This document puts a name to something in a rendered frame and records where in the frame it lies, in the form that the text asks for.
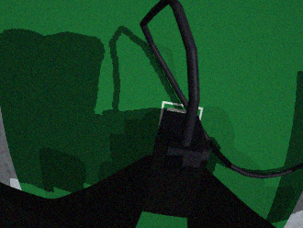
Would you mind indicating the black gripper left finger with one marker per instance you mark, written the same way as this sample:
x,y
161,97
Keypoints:
x,y
115,202

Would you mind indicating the green circuit board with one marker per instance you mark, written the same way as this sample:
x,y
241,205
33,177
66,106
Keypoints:
x,y
81,94

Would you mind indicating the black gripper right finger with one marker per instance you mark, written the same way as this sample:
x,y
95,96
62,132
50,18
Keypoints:
x,y
217,207

